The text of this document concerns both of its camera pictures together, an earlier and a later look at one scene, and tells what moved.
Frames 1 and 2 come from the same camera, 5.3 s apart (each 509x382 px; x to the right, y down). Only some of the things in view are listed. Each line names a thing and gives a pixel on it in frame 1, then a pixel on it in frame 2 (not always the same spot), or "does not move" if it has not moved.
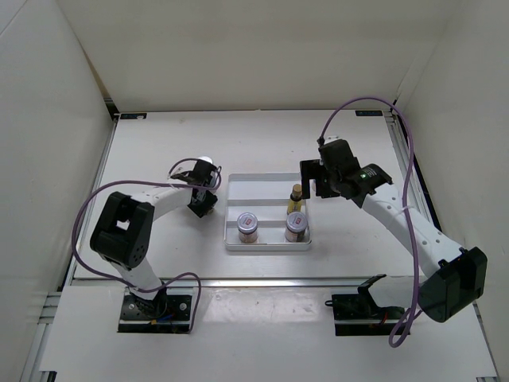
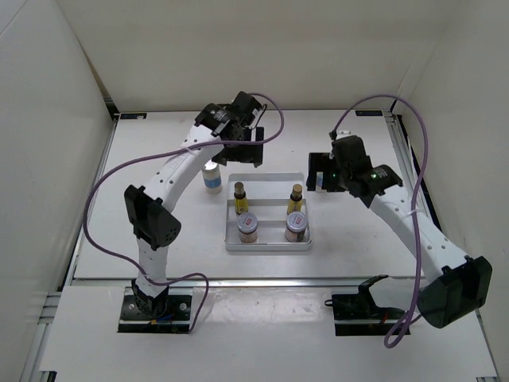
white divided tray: [266, 195] does not move
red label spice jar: [247, 224] does not move
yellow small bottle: [294, 203] does not move
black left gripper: [200, 210] -> [251, 153]
